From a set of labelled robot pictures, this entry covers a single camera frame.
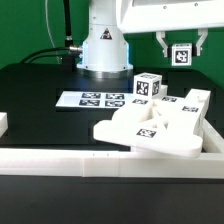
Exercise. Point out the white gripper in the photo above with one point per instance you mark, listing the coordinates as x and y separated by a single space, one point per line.
139 16

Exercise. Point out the white tagged cube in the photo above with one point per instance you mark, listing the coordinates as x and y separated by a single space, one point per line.
182 54
147 85

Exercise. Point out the white chair back frame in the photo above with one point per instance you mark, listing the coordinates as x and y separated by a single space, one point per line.
154 113

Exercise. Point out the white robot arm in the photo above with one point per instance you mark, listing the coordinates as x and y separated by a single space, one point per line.
105 52

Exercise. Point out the white marker sheet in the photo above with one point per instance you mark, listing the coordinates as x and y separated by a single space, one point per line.
77 99

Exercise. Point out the white U-shaped fence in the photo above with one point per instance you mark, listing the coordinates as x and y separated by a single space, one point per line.
43 162

